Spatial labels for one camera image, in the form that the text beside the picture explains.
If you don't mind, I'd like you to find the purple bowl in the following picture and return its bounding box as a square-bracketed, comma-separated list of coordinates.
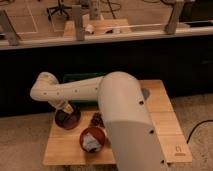
[55, 105, 81, 130]

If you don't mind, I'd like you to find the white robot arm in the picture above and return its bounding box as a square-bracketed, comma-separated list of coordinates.
[30, 72, 167, 171]

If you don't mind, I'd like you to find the red-brown bowl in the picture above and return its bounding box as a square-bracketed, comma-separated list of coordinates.
[79, 127, 105, 153]

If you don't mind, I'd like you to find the green box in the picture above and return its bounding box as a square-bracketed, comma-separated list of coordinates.
[63, 73, 104, 107]

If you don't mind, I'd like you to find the dark grape bunch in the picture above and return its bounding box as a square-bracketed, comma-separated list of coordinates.
[90, 113, 104, 127]

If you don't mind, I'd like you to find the white crumpled cloth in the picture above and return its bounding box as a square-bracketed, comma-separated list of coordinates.
[83, 134, 101, 152]

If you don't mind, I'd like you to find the black office chair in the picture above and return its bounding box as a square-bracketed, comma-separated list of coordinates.
[46, 0, 71, 20]

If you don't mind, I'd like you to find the grey middle post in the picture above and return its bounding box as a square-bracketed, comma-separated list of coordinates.
[72, 5, 85, 41]

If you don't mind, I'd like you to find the grey post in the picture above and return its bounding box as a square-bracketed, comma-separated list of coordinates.
[165, 0, 184, 35]
[0, 10, 19, 46]
[72, 5, 85, 41]

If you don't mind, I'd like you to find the grey left post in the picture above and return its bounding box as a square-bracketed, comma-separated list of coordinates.
[0, 10, 19, 46]

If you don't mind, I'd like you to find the grey right post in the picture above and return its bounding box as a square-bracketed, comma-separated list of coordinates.
[165, 0, 184, 35]

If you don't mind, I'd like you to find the black floor cable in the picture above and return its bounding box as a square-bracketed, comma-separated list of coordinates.
[186, 119, 213, 145]

